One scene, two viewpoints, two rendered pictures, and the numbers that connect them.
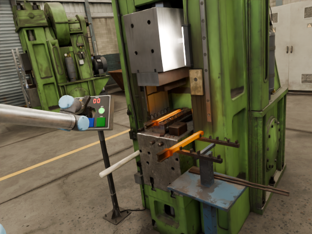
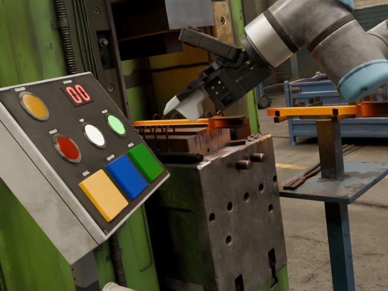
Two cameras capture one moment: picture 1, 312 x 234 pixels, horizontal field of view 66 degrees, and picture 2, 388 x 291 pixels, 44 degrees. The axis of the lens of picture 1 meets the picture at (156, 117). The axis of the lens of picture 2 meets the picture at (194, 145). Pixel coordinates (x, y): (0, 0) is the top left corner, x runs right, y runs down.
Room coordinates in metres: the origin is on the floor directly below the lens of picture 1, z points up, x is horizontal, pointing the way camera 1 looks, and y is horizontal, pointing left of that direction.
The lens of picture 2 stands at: (1.75, 1.38, 1.21)
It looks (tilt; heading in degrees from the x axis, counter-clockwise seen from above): 11 degrees down; 270
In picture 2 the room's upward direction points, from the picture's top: 9 degrees counter-clockwise
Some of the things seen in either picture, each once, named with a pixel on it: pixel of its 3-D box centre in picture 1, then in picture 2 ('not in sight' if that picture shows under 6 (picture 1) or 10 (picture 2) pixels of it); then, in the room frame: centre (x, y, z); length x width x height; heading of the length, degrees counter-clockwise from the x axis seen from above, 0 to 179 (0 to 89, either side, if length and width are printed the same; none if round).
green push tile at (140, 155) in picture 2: (100, 122); (144, 163); (1.85, 0.44, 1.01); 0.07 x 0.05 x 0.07; 74
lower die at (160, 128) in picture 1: (170, 119); (157, 138); (1.86, -0.11, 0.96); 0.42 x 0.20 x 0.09; 139
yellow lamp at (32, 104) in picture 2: not in sight; (34, 106); (1.99, 0.61, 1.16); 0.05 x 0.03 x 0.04; 49
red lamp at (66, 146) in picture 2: not in sight; (67, 148); (1.95, 0.62, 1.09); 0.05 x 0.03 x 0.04; 49
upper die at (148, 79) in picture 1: (165, 74); (137, 21); (1.86, -0.11, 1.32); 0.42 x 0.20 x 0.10; 139
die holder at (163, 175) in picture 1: (179, 149); (179, 211); (1.83, -0.16, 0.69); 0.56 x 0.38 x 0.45; 139
